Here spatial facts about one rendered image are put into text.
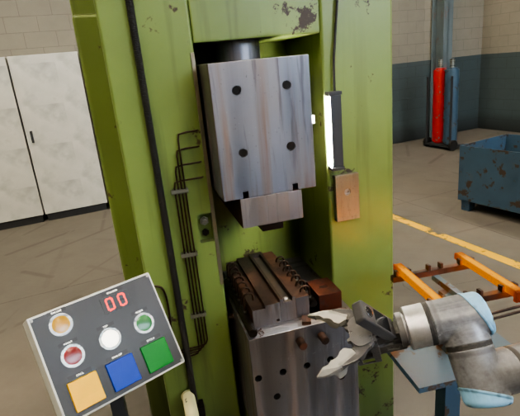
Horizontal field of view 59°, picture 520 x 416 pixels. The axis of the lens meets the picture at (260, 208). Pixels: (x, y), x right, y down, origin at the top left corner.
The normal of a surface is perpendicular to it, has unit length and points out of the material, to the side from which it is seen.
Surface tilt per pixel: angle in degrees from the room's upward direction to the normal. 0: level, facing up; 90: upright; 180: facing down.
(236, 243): 90
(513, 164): 90
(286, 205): 90
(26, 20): 90
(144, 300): 60
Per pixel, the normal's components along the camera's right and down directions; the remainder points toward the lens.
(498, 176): -0.86, 0.22
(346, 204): 0.27, 0.27
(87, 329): 0.52, -0.33
